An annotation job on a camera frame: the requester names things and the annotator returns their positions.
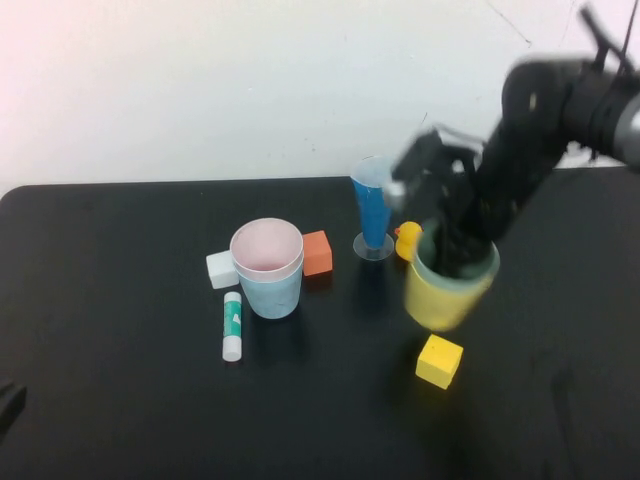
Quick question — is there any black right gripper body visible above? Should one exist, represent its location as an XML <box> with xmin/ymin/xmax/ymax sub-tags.
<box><xmin>432</xmin><ymin>147</ymin><xmax>524</xmax><ymax>247</ymax></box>

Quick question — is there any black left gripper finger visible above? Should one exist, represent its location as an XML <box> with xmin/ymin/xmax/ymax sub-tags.
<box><xmin>0</xmin><ymin>383</ymin><xmax>28</xmax><ymax>435</ymax></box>

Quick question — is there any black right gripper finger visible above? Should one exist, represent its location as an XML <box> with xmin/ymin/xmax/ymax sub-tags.
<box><xmin>435</xmin><ymin>222</ymin><xmax>494</xmax><ymax>277</ymax></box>

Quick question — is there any green plastic cup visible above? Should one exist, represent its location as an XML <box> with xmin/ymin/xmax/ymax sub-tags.
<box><xmin>413</xmin><ymin>222</ymin><xmax>501</xmax><ymax>292</ymax></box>

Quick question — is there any yellow plastic cup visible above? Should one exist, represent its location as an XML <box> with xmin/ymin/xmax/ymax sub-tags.
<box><xmin>402</xmin><ymin>259</ymin><xmax>496</xmax><ymax>332</ymax></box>

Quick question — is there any pink plastic cup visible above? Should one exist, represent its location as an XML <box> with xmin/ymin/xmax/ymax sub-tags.
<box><xmin>229</xmin><ymin>217</ymin><xmax>305</xmax><ymax>285</ymax></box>

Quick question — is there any light blue plastic cup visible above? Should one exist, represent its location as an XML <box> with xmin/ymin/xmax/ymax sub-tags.
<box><xmin>238</xmin><ymin>264</ymin><xmax>304</xmax><ymax>320</ymax></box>

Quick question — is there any yellow rubber duck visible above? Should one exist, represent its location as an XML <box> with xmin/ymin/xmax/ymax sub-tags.
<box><xmin>394</xmin><ymin>221</ymin><xmax>424</xmax><ymax>262</ymax></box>

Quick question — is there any blue cone glass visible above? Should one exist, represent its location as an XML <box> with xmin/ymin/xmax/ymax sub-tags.
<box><xmin>349</xmin><ymin>155</ymin><xmax>396</xmax><ymax>261</ymax></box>

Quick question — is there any yellow foam cube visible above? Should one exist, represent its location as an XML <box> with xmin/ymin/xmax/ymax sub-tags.
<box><xmin>415</xmin><ymin>333</ymin><xmax>465</xmax><ymax>390</ymax></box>

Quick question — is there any orange foam cube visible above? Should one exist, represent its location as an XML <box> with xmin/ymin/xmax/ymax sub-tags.
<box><xmin>301</xmin><ymin>230</ymin><xmax>334</xmax><ymax>277</ymax></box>

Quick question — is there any green white glue stick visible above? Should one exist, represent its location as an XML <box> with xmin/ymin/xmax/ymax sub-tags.
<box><xmin>222</xmin><ymin>292</ymin><xmax>245</xmax><ymax>362</ymax></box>

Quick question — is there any white foam cube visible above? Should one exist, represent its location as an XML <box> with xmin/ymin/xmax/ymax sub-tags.
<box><xmin>205</xmin><ymin>250</ymin><xmax>239</xmax><ymax>290</ymax></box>

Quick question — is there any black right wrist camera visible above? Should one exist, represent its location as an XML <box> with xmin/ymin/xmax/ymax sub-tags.
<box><xmin>383</xmin><ymin>127</ymin><xmax>451</xmax><ymax>211</ymax></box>

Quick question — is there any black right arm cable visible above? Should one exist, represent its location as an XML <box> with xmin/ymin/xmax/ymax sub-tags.
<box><xmin>578</xmin><ymin>3</ymin><xmax>640</xmax><ymax>71</ymax></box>

